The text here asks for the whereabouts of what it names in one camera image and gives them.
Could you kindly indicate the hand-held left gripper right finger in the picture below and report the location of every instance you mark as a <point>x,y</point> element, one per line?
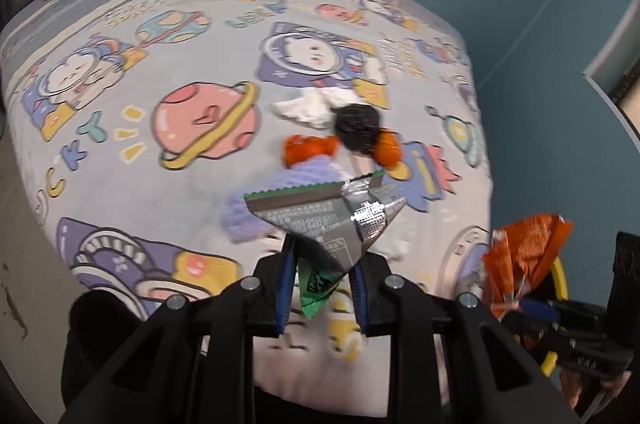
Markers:
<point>360,299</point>

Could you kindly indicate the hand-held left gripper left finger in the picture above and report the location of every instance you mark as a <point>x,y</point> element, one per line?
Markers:
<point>285,284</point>

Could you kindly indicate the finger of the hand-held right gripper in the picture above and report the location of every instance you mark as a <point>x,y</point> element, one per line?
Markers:
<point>542,309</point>
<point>530,329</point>

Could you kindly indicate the yellow-rimmed black trash can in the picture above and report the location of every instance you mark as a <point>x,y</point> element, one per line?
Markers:
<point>561,284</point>

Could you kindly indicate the orange snack packet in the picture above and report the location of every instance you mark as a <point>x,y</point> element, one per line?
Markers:
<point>520,249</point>

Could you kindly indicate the green silver snack packet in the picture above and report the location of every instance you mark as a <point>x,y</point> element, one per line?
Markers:
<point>325,224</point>

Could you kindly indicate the orange cloth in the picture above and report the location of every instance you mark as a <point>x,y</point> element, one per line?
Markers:
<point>305,149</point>

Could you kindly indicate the black cloth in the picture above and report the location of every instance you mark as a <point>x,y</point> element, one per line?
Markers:
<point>357,124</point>

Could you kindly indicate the white tissue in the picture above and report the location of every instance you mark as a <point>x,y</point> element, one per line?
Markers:
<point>310,106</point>

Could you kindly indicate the person's right hand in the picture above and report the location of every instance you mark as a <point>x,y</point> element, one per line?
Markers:
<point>570,389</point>

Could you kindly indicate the white framed window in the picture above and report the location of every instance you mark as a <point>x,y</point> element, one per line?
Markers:
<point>612,74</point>

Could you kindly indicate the cartoon printed bed sheet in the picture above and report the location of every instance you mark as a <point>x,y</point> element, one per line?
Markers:
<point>150,54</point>

